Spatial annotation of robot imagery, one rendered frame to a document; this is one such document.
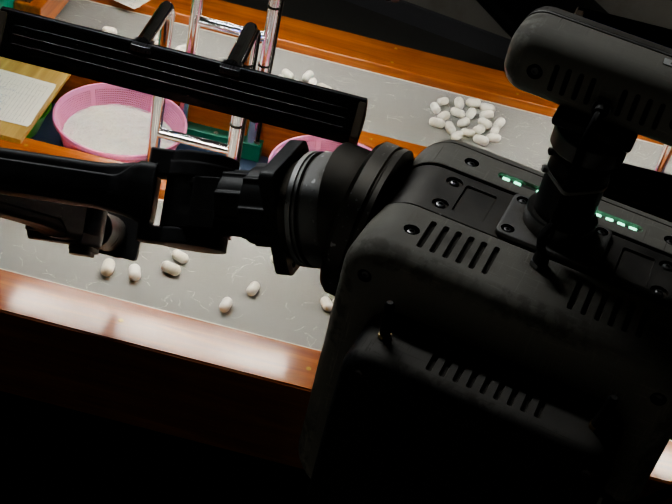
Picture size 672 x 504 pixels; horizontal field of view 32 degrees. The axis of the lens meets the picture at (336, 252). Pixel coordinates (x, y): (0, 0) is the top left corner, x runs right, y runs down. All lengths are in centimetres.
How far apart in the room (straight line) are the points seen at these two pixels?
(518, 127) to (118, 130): 91
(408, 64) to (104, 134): 78
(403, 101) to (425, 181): 156
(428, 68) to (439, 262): 178
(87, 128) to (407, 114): 71
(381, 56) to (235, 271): 88
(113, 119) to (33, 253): 47
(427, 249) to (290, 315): 100
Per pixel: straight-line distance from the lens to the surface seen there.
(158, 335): 192
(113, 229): 176
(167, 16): 206
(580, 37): 104
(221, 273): 209
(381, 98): 269
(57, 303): 196
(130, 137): 241
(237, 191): 121
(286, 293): 207
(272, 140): 250
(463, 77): 281
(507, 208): 113
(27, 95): 243
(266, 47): 236
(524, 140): 268
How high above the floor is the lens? 207
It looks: 38 degrees down
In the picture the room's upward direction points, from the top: 14 degrees clockwise
